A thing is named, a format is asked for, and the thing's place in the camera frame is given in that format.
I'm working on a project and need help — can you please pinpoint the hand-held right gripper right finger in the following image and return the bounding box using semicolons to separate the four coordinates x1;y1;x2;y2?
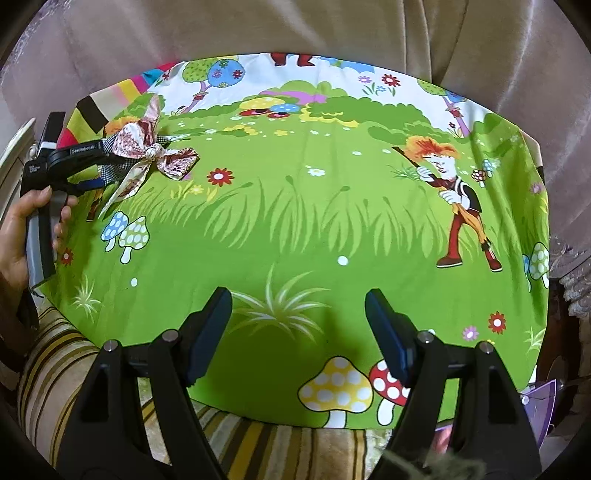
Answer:
365;288;542;480

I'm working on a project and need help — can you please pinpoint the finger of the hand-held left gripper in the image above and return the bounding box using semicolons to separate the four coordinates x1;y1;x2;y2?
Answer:
102;150;155;169
69;178;112;192

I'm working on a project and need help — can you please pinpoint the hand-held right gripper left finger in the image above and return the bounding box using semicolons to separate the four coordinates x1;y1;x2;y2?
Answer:
55;286;234;480

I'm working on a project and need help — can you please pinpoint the houndstooth cloth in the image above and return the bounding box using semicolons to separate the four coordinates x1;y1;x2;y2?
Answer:
95;136;127;185

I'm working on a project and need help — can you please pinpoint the floral scarf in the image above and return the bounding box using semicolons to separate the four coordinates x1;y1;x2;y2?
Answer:
99;95;201;217

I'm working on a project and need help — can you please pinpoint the purple storage box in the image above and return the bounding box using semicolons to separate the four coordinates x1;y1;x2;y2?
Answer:
519;378;561;453

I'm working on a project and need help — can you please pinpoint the person's left hand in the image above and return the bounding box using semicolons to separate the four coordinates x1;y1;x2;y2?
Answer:
0;187;72;296

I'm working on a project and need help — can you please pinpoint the white drawer cabinet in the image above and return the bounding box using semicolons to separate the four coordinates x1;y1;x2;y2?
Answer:
0;117;38;195

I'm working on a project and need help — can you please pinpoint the striped velvet cushion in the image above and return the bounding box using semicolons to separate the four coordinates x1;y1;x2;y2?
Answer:
16;305;402;480

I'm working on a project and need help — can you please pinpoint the green printed blanket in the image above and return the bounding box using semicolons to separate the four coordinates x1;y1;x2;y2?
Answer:
37;52;552;430

